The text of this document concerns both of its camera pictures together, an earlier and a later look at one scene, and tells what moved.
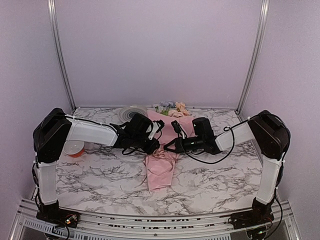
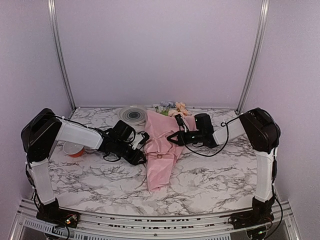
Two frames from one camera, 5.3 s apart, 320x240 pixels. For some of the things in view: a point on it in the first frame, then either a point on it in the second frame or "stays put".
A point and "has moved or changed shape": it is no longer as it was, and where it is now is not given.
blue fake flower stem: [165, 107] stays put
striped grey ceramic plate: [126, 114] stays put
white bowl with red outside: [74, 148] stays put
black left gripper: [149, 149] to [137, 155]
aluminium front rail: [28, 225] stays put
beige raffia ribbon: [159, 153] has moved or changed shape
